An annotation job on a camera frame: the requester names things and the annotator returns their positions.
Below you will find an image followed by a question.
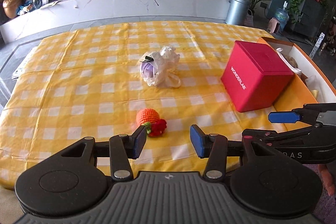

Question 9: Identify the person's hand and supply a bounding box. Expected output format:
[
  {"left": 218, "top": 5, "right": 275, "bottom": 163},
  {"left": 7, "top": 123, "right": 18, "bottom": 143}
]
[{"left": 318, "top": 164, "right": 335, "bottom": 196}]

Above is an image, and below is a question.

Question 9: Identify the orange crochet fruit toy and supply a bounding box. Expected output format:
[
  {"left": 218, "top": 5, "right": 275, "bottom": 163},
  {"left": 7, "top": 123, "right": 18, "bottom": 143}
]
[{"left": 136, "top": 108, "right": 167, "bottom": 138}]

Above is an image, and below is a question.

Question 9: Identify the orange storage box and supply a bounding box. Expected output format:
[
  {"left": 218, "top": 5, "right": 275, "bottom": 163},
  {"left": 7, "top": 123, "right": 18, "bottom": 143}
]
[{"left": 251, "top": 37, "right": 335, "bottom": 132}]

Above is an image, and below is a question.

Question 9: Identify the red Wonderlab box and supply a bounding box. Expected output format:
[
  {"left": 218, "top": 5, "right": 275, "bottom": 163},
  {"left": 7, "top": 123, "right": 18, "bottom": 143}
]
[{"left": 221, "top": 40, "right": 294, "bottom": 113}]

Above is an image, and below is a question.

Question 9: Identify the yellow checkered tablecloth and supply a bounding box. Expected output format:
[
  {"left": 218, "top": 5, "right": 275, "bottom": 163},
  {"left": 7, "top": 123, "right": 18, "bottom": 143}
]
[{"left": 1, "top": 21, "right": 284, "bottom": 188}]

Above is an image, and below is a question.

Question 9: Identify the plastic bag with purple item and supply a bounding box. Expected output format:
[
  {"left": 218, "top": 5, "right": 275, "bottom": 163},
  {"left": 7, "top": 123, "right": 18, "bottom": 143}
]
[{"left": 138, "top": 47, "right": 181, "bottom": 88}]

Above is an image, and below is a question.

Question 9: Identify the pink small bin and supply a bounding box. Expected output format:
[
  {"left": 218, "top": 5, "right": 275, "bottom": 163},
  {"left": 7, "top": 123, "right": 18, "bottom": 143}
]
[{"left": 267, "top": 17, "right": 280, "bottom": 34}]

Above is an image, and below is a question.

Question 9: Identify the blue water bottle jug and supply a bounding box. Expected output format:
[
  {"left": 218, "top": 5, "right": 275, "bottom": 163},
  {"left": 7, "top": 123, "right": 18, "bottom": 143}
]
[{"left": 274, "top": 1, "right": 289, "bottom": 32}]

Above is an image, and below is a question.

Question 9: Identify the silver trash can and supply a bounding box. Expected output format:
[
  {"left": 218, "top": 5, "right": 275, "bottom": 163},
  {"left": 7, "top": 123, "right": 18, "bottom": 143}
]
[{"left": 225, "top": 0, "right": 250, "bottom": 26}]

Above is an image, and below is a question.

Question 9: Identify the white tv console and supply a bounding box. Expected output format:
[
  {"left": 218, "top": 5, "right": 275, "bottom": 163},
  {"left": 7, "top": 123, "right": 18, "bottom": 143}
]
[{"left": 1, "top": 0, "right": 230, "bottom": 43}]

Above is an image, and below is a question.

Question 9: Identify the golden acorn ornament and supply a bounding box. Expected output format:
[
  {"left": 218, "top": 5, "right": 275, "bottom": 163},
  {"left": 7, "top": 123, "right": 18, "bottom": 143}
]
[{"left": 3, "top": 0, "right": 22, "bottom": 19}]

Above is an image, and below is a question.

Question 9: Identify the white rope handle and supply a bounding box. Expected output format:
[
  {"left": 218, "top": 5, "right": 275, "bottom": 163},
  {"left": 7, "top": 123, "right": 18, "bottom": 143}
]
[{"left": 276, "top": 47, "right": 302, "bottom": 76}]

